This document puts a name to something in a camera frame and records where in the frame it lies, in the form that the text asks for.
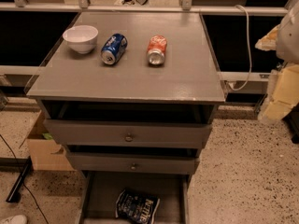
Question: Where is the black floor cable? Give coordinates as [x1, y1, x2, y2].
[0, 133, 50, 224]

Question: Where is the blue chip bag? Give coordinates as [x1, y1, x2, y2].
[115, 189, 160, 224]

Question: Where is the metal frame railing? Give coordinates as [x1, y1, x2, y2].
[0, 0, 299, 95]

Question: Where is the white cable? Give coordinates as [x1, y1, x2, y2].
[226, 4, 253, 92]

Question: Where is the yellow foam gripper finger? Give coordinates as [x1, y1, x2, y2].
[258, 63, 299, 122]
[255, 25, 279, 51]

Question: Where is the grey drawer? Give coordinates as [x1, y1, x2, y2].
[66, 146, 198, 175]
[75, 172, 190, 224]
[43, 101, 211, 148]

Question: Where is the white ceramic bowl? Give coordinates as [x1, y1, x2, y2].
[63, 25, 98, 54]

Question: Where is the orange soda can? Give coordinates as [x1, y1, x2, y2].
[147, 35, 167, 65]

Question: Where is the grey drawer cabinet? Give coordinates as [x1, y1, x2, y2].
[28, 12, 225, 224]

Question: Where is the black floor bar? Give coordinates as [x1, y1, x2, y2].
[6, 157, 32, 203]

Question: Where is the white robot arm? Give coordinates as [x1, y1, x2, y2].
[255, 2, 299, 123]

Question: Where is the grey middle drawer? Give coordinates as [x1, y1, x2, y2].
[66, 146, 198, 175]

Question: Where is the grey top drawer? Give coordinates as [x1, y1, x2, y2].
[43, 101, 211, 148]

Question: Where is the grey bottom drawer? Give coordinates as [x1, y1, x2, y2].
[75, 172, 190, 224]

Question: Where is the white shoe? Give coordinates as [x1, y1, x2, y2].
[0, 215, 28, 224]

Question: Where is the blue soda can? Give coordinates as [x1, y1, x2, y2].
[101, 34, 128, 65]

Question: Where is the cardboard box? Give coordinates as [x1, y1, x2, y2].
[25, 112, 74, 171]

